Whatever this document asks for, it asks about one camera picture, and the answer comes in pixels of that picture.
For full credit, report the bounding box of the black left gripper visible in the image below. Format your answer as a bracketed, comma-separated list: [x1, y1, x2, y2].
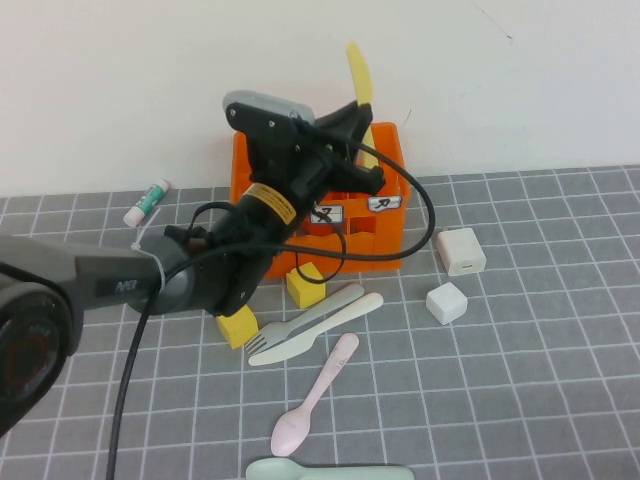
[248, 102, 386, 201]

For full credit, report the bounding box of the grey plastic fork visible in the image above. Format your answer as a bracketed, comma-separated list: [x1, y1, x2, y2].
[244, 282, 367, 354]

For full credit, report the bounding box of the pink plastic spoon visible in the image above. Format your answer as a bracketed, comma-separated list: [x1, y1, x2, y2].
[270, 332, 361, 457]

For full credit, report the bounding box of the mint green plastic spoon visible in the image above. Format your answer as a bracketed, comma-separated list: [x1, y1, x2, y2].
[245, 457, 415, 480]

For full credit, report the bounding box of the white foam cube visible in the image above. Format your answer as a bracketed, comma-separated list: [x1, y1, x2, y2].
[426, 281, 470, 326]

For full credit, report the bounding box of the orange plastic cutlery holder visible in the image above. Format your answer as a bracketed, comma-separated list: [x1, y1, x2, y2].
[229, 122, 413, 279]

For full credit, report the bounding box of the paper label marked knife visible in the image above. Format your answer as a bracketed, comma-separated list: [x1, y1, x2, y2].
[368, 195, 404, 213]

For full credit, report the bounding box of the white zip tie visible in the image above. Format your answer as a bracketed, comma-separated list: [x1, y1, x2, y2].
[130, 209, 170, 292]

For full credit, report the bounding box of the yellow foam cube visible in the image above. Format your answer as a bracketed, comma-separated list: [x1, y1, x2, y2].
[217, 304, 261, 350]
[286, 261, 328, 309]

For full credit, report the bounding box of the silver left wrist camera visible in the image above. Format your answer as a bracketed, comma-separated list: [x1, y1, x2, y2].
[222, 89, 316, 134]

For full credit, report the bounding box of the yellow plastic knife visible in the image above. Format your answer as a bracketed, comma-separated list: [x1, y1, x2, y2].
[345, 41, 377, 171]

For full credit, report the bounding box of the cream plastic knife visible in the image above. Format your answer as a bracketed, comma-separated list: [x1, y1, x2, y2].
[248, 292, 386, 367]

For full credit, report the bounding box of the grey checkered tablecloth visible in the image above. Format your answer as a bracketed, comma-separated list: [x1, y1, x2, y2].
[0, 164, 640, 480]

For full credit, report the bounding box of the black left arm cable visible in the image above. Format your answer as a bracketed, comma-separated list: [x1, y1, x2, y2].
[104, 139, 435, 480]

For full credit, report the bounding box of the white USB charger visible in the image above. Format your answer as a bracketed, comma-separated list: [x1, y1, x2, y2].
[435, 227, 489, 278]

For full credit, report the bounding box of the paper label marked fork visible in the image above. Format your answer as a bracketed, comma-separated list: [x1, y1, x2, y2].
[310, 203, 345, 225]

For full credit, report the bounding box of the white green glue stick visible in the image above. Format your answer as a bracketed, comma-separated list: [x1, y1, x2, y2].
[123, 179, 173, 229]

